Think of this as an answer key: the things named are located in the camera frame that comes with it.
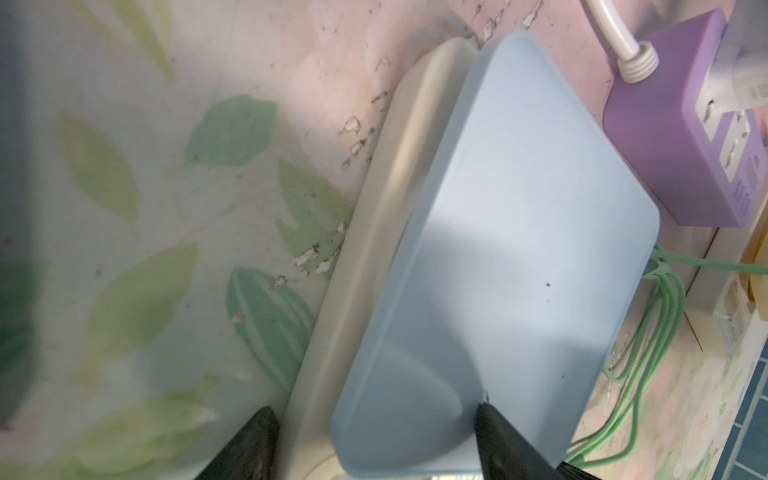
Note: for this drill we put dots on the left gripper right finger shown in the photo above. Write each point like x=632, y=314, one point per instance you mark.
x=503, y=452

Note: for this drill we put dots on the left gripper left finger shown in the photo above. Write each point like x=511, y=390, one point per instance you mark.
x=250, y=454

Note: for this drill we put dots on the blue electronic scale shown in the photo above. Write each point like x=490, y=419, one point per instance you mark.
x=493, y=256

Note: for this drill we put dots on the purple power strip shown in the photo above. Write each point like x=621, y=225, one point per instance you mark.
x=707, y=166

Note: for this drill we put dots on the white charger adapter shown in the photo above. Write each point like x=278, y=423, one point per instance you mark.
x=737, y=79

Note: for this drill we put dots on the yellow electronic scale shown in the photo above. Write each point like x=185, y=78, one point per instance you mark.
x=720, y=306

